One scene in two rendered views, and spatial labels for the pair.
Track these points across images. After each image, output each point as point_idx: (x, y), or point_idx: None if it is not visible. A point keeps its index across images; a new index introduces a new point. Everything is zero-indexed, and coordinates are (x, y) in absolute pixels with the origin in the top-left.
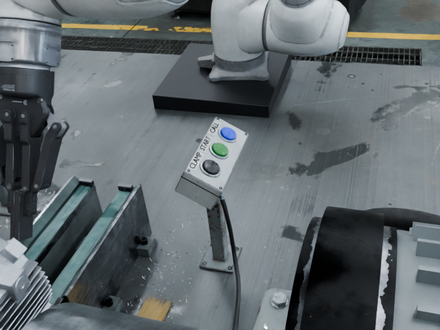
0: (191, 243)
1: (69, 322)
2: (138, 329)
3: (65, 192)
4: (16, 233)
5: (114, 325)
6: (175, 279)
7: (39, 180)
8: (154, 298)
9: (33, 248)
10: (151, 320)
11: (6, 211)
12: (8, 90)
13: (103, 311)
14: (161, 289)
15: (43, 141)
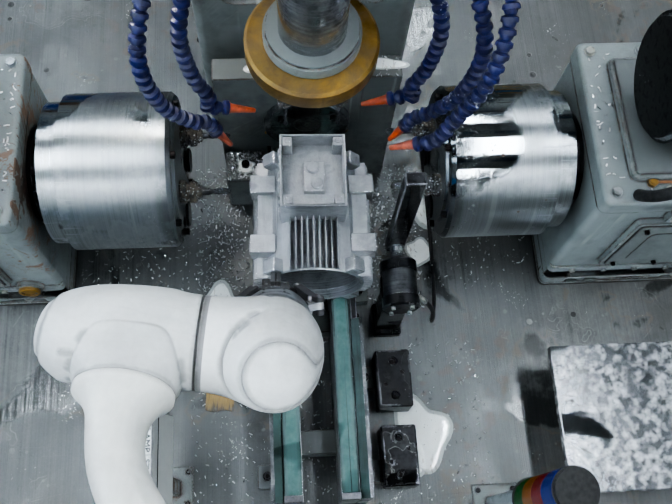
0: (216, 503)
1: (139, 167)
2: (93, 179)
3: (364, 466)
4: (273, 273)
5: (110, 177)
6: (214, 442)
7: (249, 287)
8: (226, 409)
9: (347, 375)
10: (97, 202)
11: (487, 489)
12: (271, 286)
13: (133, 198)
14: (224, 425)
15: (245, 296)
